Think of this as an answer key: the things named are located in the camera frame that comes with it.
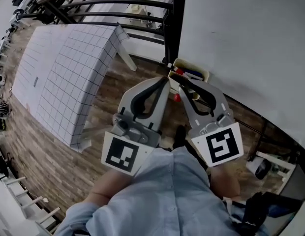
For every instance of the person's left forearm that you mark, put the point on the person's left forearm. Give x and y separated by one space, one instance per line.
108 185

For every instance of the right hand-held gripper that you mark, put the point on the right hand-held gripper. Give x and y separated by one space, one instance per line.
223 146

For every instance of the person's black shoe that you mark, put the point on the person's black shoe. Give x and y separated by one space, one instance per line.
179 136

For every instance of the red round magnet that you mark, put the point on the red round magnet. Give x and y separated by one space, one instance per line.
177 97

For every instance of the person's light blue shirt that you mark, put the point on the person's light blue shirt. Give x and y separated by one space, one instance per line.
162 200

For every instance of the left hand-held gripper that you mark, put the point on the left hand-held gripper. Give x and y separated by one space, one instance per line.
120 154

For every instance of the person's right forearm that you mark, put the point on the person's right forearm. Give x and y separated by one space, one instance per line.
223 181

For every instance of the white round device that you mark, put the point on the white round device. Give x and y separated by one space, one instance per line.
0 79

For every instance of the white wall plug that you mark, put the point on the white wall plug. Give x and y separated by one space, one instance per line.
46 200

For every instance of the white shelf unit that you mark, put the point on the white shelf unit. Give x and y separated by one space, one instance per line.
278 158

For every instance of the white table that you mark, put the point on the white table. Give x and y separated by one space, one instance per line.
128 60

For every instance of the whiteboard on black stand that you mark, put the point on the whiteboard on black stand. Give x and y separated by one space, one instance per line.
241 33

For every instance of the cream plastic box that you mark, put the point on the cream plastic box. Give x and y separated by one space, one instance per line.
185 63

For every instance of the gray cabinet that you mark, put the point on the gray cabinet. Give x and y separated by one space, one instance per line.
297 183

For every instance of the white black headset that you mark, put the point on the white black headset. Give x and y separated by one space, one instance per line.
253 166

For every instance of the white grid tablecloth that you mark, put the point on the white grid tablecloth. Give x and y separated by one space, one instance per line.
69 77

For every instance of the red capped marker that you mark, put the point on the red capped marker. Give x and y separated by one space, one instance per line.
178 70

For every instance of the black harness device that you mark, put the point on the black harness device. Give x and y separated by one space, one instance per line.
255 205

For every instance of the black metal railing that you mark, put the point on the black metal railing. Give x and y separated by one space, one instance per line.
118 2

